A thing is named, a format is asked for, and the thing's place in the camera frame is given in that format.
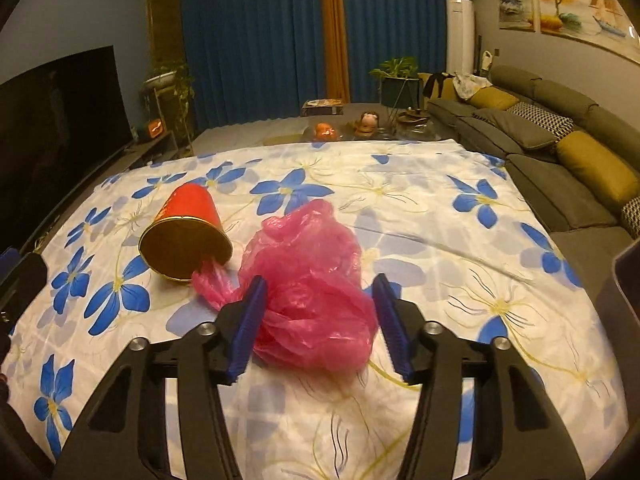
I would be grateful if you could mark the orange curtain strip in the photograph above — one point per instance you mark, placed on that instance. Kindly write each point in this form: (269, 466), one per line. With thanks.
(335, 49)

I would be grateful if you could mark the grey cushion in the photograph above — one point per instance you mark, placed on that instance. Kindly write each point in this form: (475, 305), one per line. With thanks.
(524, 132)

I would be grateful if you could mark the dark grey trash bin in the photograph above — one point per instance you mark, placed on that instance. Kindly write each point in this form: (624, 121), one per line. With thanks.
(618, 309)

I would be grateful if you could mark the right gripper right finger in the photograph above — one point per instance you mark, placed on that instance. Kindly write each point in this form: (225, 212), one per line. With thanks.
(517, 433)

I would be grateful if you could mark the far mustard cushion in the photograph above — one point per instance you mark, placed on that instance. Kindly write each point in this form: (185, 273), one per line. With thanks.
(494, 98)

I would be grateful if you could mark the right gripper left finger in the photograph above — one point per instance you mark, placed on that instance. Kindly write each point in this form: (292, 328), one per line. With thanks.
(121, 432)

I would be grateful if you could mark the black television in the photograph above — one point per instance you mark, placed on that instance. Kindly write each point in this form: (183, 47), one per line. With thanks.
(60, 122)

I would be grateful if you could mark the tree and ship painting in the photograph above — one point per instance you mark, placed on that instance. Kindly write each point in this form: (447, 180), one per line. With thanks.
(601, 23)

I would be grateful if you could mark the far patterned cushion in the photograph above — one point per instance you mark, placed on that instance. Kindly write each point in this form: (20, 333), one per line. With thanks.
(558, 125)

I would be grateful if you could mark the dark coffee table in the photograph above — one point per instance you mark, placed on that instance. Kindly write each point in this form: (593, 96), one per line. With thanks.
(332, 120)

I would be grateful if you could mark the pink plastic bag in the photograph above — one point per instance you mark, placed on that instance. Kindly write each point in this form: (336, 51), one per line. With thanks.
(317, 315)

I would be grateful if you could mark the white standing air conditioner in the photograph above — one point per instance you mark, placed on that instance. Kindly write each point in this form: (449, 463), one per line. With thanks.
(460, 36)

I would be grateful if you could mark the red gold paper cup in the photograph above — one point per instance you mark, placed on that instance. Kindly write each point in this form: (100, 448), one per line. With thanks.
(185, 234)

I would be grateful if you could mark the blue curtains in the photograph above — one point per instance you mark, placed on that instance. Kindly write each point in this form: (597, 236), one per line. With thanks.
(263, 59)

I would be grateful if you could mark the mustard cushion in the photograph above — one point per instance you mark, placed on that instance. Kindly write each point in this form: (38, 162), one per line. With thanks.
(606, 175)
(494, 98)

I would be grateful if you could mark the grey sectional sofa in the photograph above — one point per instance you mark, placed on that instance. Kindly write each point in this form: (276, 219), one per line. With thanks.
(581, 236)

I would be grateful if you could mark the patterned black white cushion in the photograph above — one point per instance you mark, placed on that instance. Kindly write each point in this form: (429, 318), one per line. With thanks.
(630, 217)

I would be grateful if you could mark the plant on stand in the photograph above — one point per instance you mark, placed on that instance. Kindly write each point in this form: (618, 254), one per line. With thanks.
(168, 96)

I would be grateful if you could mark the potted green plant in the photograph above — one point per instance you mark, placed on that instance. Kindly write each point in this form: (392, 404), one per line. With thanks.
(398, 82)

